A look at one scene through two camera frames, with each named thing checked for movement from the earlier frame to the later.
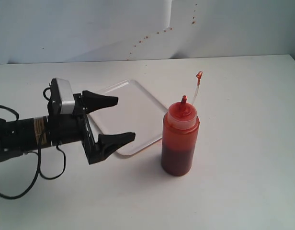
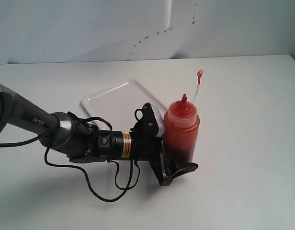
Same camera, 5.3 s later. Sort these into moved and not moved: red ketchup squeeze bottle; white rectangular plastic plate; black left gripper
Moved: black left gripper
Not moved: white rectangular plastic plate; red ketchup squeeze bottle
